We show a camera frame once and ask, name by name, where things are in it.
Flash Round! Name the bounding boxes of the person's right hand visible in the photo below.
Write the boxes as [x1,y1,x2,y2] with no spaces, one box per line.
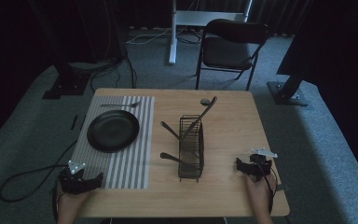
[245,172,278,220]

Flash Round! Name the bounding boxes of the white floor cable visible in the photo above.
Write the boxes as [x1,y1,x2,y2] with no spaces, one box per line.
[125,27,172,46]

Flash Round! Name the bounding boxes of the black wire cutlery basket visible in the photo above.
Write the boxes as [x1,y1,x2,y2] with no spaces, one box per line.
[177,114,206,183]

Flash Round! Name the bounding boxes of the long black-handled utensil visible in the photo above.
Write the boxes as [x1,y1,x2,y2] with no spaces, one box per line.
[182,96,218,139]

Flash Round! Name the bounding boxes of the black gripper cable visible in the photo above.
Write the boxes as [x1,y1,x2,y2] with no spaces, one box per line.
[0,139,79,203]
[255,161,280,216]

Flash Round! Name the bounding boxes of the person's left hand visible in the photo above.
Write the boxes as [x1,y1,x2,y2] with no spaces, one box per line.
[55,186,91,224]

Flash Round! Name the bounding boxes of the short black-handled utensil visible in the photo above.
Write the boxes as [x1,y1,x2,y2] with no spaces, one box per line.
[159,151,183,164]
[159,120,182,141]

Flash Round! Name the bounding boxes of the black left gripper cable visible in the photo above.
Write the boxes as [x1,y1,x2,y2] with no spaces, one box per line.
[0,139,79,203]

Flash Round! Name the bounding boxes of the black round plate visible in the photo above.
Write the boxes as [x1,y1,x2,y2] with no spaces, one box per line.
[86,109,141,154]

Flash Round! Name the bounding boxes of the black floor cables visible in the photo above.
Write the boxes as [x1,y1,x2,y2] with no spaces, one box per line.
[88,46,138,93]

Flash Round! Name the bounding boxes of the black folding chair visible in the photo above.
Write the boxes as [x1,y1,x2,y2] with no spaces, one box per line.
[195,18,270,92]

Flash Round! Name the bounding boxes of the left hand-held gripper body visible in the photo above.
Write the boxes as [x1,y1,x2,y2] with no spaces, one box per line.
[58,160,90,196]

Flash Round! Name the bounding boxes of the grey striped placemat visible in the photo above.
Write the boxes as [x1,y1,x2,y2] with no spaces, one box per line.
[70,95,156,190]

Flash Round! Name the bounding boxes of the metal fork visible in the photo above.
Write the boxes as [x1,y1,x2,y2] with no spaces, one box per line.
[100,100,143,109]

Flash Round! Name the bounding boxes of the black stand with base plate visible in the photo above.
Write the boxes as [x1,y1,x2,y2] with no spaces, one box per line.
[266,72,310,107]
[27,0,91,101]

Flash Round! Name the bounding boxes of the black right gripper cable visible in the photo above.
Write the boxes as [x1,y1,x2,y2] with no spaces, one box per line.
[255,161,280,216]

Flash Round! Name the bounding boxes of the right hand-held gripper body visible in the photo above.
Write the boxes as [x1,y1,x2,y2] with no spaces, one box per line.
[248,147,279,183]

